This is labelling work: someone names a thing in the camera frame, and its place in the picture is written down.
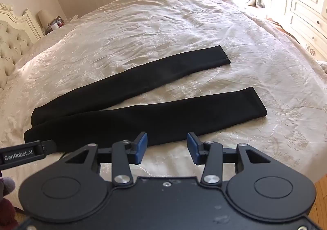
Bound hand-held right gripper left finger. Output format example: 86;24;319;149
58;131;148;187

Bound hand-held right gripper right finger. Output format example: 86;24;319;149
187;132;271;187

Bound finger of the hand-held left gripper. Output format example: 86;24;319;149
0;139;57;170

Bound black pants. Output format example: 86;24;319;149
24;45;268;155

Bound person's left forearm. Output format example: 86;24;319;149
0;176;20;230

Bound cream tufted headboard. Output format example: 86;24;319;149
0;3;44;90

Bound cream embroidered bedspread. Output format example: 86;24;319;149
0;0;327;196

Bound nightstand with small items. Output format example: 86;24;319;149
43;15;78;36

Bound cream table lamp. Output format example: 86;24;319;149
37;9;53;29

